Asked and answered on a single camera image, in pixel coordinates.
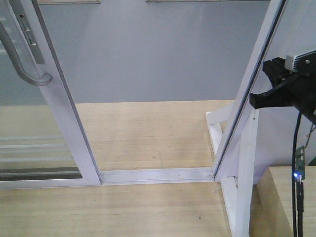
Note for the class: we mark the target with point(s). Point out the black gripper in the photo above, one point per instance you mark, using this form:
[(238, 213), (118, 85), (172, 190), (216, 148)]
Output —
[(289, 90)]

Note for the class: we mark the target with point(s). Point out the white sliding glass door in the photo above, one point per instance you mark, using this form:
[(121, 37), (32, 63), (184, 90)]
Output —
[(42, 140)]

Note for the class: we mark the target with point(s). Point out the green cushion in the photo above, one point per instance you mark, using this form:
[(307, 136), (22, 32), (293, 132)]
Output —
[(312, 162)]

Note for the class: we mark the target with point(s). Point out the small green circuit board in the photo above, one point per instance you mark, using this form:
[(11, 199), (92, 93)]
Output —
[(300, 164)]

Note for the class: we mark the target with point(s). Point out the wooden base platform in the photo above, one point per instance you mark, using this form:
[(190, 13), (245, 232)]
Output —
[(155, 160)]

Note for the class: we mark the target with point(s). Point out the plywood box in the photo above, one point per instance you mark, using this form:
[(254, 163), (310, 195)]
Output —
[(271, 208)]

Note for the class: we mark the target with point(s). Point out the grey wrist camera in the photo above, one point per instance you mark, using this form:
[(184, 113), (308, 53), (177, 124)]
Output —
[(301, 62)]

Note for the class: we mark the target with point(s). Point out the white diagonal support bracket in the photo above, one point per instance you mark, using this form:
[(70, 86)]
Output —
[(237, 182)]

